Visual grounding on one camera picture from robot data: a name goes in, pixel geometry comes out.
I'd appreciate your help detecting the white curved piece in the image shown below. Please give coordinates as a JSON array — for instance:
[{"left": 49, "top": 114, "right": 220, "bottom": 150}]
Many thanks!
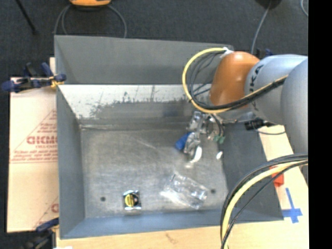
[{"left": 190, "top": 145, "right": 203, "bottom": 163}]

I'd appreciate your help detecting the grey metal bin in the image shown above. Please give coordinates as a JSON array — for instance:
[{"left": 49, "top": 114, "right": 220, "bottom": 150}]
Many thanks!
[{"left": 53, "top": 35, "right": 284, "bottom": 240}]

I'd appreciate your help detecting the silver and yellow tape measure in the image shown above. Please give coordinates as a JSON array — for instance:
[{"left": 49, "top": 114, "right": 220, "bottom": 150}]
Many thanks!
[{"left": 122, "top": 189, "right": 143, "bottom": 211}]

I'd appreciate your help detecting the brown cardboard board, red print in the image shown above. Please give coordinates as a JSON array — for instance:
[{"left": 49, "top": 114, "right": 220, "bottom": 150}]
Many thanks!
[{"left": 6, "top": 77, "right": 60, "bottom": 233}]

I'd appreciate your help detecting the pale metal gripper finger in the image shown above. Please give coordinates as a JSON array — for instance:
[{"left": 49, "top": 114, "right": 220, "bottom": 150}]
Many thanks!
[
  {"left": 187, "top": 112, "right": 203, "bottom": 132},
  {"left": 184, "top": 132, "right": 201, "bottom": 156}
]

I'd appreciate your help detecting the clear plastic bottle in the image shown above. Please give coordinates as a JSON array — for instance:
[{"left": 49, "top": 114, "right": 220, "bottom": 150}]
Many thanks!
[{"left": 159, "top": 173, "right": 209, "bottom": 210}]

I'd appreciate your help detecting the black cylinder on white bracket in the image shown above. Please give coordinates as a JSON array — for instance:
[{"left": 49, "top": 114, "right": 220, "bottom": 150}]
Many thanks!
[{"left": 225, "top": 118, "right": 275, "bottom": 132}]

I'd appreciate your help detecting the blue object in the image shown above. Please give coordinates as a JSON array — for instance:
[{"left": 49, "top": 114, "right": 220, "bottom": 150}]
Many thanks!
[{"left": 175, "top": 132, "right": 189, "bottom": 150}]

